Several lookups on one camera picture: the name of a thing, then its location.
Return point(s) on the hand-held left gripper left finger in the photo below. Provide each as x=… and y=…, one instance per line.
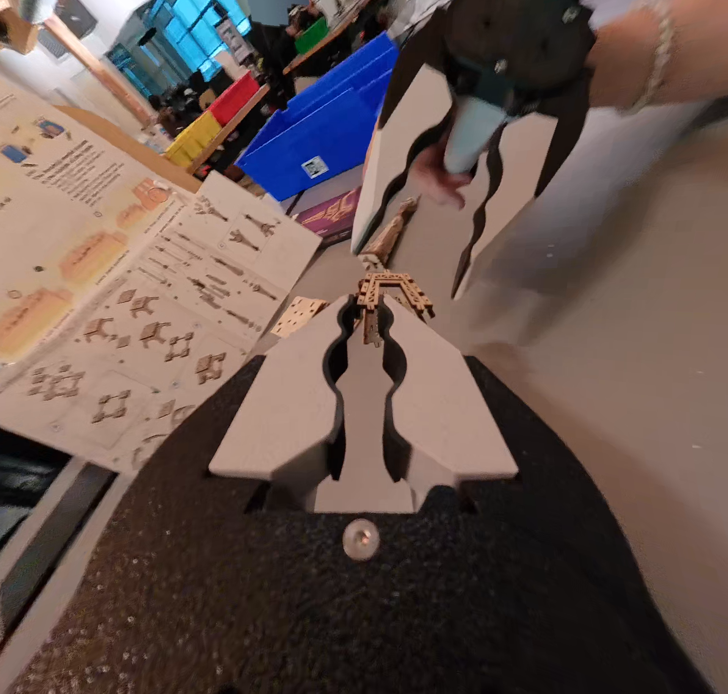
x=284, y=409

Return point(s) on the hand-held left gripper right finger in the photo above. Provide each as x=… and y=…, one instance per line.
x=449, y=415

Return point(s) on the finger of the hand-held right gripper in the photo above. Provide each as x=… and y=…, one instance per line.
x=392, y=137
x=512, y=182

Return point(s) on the wooden tower spire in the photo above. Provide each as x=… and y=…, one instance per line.
x=392, y=230

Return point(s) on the small wooden tower midsection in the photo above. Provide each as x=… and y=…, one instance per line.
x=420, y=303

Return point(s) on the person's right hand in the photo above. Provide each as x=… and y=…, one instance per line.
x=435, y=176

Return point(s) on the wooden tower base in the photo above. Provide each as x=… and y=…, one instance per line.
x=298, y=316

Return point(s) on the blue storage bin white label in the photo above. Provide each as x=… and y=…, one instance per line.
x=296, y=137

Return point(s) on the purple tower kit box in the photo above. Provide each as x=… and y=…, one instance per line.
x=330, y=216

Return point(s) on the green storage bin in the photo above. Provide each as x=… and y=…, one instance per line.
x=311, y=37

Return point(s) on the tower instruction sheet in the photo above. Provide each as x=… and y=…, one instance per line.
x=239, y=273

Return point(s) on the red storage bin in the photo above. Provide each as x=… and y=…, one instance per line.
x=233, y=100

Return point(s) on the yellow storage bin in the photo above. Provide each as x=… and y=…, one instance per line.
x=207, y=128
x=181, y=148

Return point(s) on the brown cardboard sheet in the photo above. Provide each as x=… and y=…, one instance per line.
x=136, y=137

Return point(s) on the wooden beam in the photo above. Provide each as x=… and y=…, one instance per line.
x=96, y=68

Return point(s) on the colourful instruction leaflet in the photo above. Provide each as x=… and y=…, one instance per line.
x=57, y=193

